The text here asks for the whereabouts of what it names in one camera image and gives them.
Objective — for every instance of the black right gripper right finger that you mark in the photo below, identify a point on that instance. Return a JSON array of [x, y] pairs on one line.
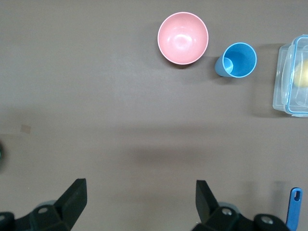
[[207, 207]]

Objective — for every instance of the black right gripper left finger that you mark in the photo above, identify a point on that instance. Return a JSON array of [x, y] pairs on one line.
[[69, 204]]

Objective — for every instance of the pink bowl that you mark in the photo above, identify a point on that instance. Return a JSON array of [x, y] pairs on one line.
[[183, 38]]

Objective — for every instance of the clear plastic food container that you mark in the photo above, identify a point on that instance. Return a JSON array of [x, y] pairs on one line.
[[284, 84]]

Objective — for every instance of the blue cup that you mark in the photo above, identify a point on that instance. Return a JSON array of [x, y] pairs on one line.
[[240, 60]]

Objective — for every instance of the yellow food piece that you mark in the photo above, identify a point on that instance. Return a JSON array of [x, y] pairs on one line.
[[303, 74]]

